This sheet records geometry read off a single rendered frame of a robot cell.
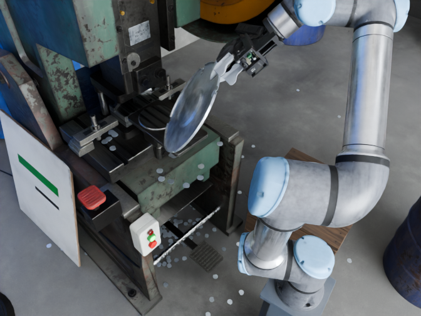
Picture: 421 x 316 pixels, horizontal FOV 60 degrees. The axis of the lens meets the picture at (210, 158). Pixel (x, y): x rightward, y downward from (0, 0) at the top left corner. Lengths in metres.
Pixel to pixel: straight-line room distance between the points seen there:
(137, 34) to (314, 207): 0.69
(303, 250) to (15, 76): 1.07
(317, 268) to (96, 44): 0.80
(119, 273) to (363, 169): 1.28
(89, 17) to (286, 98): 1.93
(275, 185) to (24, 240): 1.54
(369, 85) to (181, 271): 1.26
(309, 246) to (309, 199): 0.42
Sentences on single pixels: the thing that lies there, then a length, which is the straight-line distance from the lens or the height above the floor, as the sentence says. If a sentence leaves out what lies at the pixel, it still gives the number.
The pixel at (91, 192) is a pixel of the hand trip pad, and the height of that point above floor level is 0.76.
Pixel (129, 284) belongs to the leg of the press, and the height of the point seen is 0.03.
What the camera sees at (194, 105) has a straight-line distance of 1.03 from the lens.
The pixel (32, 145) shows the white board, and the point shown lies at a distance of 1.60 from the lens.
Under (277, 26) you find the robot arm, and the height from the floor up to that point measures 1.17.
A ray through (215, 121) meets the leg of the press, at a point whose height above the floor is 0.64.
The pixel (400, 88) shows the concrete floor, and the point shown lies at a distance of 3.09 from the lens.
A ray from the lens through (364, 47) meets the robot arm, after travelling 0.79.
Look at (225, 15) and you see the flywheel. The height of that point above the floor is 1.02.
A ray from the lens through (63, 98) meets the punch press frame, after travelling 1.36.
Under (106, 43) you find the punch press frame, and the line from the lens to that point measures 0.98.
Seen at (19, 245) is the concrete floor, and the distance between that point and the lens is 2.00.
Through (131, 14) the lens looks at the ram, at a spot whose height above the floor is 1.12.
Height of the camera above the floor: 1.57
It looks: 47 degrees down
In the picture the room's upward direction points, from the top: 2 degrees clockwise
